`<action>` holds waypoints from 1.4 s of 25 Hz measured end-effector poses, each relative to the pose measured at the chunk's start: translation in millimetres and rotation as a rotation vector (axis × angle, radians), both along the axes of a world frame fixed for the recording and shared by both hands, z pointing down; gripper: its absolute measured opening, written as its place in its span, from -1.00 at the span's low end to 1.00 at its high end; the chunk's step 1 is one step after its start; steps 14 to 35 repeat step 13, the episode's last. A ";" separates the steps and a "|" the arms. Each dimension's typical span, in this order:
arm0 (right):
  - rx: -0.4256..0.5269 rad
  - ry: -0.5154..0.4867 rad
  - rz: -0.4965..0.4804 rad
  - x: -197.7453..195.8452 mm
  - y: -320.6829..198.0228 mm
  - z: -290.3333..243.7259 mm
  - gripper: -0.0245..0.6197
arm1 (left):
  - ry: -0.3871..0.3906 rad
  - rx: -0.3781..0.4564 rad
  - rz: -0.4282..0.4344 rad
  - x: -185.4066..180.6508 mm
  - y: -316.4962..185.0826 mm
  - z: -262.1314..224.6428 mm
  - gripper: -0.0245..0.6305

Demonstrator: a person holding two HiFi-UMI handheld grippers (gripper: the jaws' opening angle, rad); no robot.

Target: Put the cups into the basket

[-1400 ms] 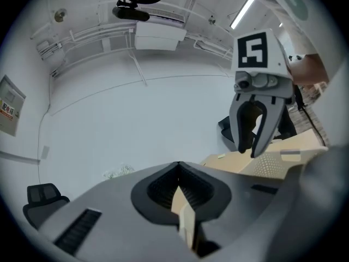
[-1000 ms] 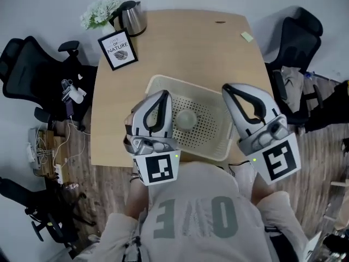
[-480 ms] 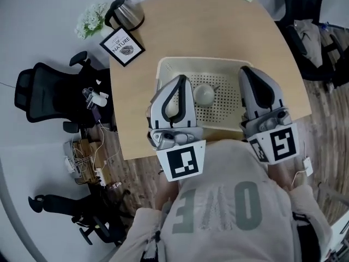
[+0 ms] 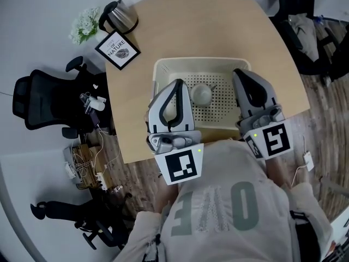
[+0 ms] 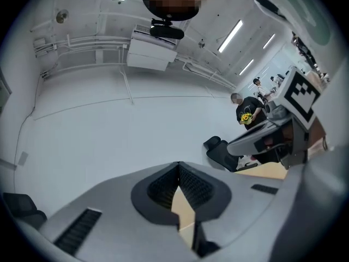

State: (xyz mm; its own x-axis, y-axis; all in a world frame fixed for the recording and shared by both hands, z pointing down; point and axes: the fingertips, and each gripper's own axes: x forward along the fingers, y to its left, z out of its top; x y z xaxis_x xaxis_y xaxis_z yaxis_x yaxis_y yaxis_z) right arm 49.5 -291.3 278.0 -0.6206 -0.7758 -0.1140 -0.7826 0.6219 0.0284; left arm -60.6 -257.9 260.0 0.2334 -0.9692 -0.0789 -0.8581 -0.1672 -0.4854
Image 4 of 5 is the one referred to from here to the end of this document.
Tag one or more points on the black office chair base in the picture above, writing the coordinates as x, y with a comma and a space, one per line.
71, 214

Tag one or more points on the black chair with armrests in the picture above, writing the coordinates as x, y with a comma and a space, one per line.
294, 1

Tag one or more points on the cream perforated plastic basket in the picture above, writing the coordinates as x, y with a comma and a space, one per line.
215, 70

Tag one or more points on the white cup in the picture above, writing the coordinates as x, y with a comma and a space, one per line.
201, 94
169, 113

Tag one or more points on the steel electric kettle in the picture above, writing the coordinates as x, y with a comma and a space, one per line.
121, 16

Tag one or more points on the black mesh office chair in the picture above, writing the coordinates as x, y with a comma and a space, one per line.
46, 100

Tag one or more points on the person's beige printed shirt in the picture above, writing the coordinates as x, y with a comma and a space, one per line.
218, 222

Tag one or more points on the white devices bundle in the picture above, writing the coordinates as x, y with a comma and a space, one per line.
95, 102

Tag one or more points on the white flower bouquet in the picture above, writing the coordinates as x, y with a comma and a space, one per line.
84, 23

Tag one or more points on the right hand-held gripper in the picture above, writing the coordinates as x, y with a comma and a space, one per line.
275, 139

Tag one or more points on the person's left forearm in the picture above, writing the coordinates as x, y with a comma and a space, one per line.
169, 195

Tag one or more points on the black framed picture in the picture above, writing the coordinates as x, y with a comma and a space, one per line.
117, 50

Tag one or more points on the white power adapter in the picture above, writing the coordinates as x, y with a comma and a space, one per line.
308, 161

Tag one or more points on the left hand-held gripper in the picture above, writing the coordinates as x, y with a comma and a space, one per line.
178, 162

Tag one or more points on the person's right forearm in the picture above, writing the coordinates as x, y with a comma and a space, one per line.
276, 171

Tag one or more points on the grey garment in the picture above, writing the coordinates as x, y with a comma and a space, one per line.
305, 34

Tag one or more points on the grey metal stand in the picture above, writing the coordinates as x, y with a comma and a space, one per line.
334, 187

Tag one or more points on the white power strip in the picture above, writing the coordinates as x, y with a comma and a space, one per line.
100, 179

